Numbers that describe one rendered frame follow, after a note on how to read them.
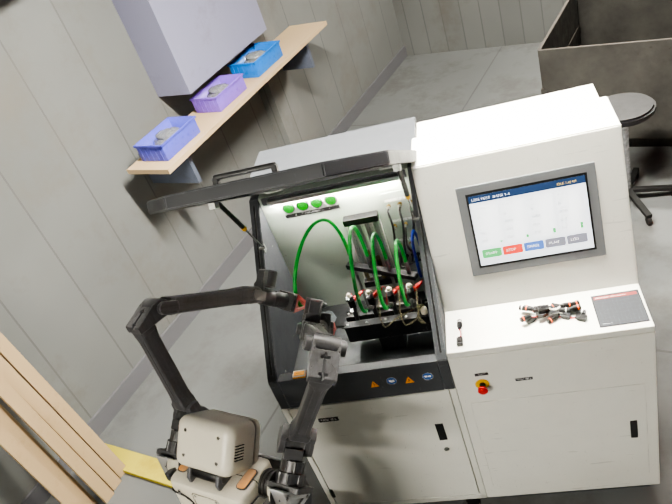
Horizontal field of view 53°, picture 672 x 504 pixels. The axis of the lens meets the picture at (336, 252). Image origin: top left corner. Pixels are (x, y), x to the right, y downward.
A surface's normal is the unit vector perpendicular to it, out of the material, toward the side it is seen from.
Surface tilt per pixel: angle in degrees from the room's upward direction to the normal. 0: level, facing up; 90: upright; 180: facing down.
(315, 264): 90
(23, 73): 90
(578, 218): 76
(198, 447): 48
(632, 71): 90
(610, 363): 90
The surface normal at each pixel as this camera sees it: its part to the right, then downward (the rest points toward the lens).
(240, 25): 0.86, 0.06
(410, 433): -0.10, 0.61
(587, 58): -0.45, 0.63
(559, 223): -0.17, 0.41
